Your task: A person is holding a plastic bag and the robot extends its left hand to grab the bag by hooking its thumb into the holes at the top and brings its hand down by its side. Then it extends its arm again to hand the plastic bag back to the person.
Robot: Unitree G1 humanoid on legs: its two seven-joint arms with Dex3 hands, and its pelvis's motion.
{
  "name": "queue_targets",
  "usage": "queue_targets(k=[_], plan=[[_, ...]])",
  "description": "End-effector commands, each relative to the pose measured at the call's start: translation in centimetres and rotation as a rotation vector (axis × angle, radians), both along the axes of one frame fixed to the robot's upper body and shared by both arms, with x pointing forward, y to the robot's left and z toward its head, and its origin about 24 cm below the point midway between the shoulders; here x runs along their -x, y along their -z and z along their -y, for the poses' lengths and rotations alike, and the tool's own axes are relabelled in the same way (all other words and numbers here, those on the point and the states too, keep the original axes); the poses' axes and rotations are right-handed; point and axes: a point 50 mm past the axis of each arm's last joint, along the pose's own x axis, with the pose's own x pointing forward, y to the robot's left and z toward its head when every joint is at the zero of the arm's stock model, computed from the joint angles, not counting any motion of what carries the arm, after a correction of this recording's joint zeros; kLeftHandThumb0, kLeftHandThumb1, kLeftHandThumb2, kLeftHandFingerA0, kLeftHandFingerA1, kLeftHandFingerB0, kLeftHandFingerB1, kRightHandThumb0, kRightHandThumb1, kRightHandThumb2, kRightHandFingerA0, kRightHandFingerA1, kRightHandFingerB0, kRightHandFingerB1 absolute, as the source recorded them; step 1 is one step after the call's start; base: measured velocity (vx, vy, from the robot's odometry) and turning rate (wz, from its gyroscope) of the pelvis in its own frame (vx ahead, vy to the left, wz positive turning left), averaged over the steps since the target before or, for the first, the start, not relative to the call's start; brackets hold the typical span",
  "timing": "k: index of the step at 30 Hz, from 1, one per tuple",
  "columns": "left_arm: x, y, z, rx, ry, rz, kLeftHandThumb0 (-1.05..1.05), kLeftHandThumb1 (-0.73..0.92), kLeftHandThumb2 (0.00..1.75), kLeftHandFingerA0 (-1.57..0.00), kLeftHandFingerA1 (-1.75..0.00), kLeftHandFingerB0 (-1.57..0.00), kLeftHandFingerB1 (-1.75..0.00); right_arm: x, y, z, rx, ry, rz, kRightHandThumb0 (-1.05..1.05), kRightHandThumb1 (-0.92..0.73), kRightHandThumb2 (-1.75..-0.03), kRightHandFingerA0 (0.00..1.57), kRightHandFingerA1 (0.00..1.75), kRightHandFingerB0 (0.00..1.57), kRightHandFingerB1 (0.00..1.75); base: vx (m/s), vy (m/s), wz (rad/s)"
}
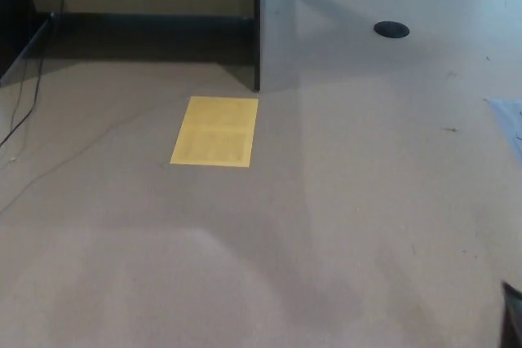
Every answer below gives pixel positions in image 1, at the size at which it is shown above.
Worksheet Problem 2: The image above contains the thin grey floor cable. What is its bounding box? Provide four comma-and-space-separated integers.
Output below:
0, 98, 191, 214

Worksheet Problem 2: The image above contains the thin black cable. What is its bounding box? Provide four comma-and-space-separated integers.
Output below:
7, 13, 56, 137

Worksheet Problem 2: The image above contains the yellow paper sheet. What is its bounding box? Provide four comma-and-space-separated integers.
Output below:
169, 95, 260, 169

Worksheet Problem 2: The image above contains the light blue paper sheet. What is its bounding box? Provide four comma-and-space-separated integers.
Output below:
483, 97, 522, 154

